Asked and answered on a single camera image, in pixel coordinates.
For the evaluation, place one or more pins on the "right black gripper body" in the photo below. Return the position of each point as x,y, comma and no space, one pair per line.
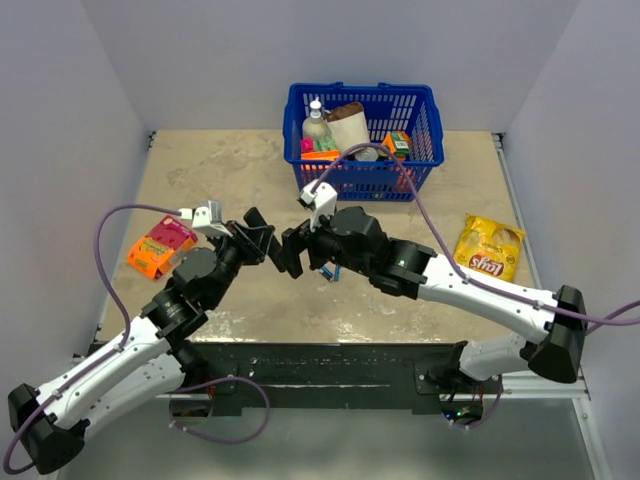
322,245

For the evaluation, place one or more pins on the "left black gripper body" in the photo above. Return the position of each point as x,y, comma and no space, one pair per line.
240,246

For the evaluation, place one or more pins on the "black remote control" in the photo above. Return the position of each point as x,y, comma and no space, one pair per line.
263,235

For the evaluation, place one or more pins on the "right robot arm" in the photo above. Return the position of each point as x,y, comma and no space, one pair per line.
546,338

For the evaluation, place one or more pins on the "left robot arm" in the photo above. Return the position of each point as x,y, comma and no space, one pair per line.
152,354

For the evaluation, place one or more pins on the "orange flat box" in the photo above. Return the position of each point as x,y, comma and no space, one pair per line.
328,155

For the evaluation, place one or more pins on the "pink small box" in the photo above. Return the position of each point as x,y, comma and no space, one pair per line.
307,145

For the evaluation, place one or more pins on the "orange pink candy box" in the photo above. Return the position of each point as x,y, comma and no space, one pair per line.
156,253

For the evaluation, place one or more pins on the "green small packet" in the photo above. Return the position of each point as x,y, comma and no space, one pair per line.
324,144

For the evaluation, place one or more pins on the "metal tin can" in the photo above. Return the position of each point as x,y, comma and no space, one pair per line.
367,154

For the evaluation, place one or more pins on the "white pump bottle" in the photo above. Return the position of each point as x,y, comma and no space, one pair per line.
314,126

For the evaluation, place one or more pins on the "white brown paper bag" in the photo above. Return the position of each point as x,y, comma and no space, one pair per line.
347,125

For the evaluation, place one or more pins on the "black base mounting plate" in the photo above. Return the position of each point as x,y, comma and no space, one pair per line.
416,377

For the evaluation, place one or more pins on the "orange green juice carton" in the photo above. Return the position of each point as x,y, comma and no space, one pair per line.
398,143

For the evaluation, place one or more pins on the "yellow Lays chips bag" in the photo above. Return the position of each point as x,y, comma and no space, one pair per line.
490,247

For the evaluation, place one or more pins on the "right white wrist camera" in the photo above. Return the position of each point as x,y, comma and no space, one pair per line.
320,198

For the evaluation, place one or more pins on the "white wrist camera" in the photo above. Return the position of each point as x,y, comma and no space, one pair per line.
320,198
206,219

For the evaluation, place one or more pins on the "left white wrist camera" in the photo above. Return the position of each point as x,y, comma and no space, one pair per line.
206,219

